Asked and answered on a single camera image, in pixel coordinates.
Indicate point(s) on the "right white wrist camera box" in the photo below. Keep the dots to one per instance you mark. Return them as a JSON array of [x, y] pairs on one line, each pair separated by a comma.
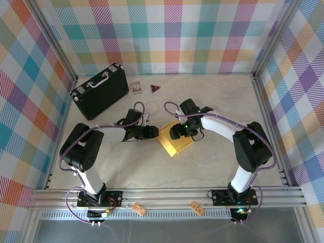
[[178, 115]]

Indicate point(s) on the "black briefcase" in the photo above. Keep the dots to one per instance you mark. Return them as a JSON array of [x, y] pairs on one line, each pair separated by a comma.
[[101, 96]]

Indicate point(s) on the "aluminium frame post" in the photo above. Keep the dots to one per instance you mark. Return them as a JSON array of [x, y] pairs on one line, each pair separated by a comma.
[[276, 38], [54, 40]]

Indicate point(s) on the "small card box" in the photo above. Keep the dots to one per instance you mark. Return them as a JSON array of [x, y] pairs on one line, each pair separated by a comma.
[[136, 87]]

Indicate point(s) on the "red black triangular badge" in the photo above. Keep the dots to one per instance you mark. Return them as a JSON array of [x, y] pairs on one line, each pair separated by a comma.
[[154, 88]]

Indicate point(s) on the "yellow paper box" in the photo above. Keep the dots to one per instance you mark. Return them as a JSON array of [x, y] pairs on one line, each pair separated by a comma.
[[169, 146]]

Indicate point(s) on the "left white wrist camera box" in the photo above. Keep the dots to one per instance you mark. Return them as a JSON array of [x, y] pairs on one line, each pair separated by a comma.
[[147, 118]]

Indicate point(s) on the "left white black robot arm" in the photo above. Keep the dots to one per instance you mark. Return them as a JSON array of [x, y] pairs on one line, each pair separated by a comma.
[[81, 152]]

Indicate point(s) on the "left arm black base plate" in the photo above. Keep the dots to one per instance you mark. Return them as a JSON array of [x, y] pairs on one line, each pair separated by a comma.
[[114, 197]]

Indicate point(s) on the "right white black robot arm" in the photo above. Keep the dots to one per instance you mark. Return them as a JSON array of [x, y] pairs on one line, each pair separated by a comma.
[[253, 149]]

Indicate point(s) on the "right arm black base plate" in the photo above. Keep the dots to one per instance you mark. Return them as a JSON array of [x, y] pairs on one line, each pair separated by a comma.
[[220, 197]]

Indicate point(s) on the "aluminium side rail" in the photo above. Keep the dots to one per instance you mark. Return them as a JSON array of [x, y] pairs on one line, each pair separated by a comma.
[[65, 118], [267, 114]]

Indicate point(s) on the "orange paper tag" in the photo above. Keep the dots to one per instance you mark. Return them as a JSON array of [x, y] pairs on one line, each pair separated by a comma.
[[138, 208], [197, 208]]

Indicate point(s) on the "aluminium rail beam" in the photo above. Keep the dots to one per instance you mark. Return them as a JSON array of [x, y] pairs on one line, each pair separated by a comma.
[[164, 197]]

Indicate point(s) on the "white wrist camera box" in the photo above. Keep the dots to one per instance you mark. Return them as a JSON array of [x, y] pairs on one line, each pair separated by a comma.
[[178, 115], [147, 118]]

